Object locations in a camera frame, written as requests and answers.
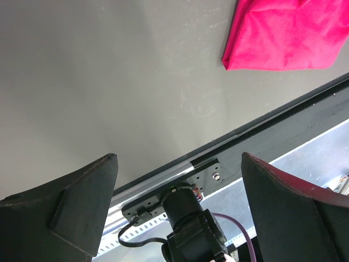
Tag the aluminium frame rail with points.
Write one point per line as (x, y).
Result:
(322, 161)

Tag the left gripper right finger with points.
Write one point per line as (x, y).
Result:
(294, 219)

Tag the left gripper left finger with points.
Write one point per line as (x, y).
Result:
(62, 220)

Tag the magenta t shirt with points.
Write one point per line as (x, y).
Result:
(286, 35)

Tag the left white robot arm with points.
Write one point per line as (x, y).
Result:
(196, 235)

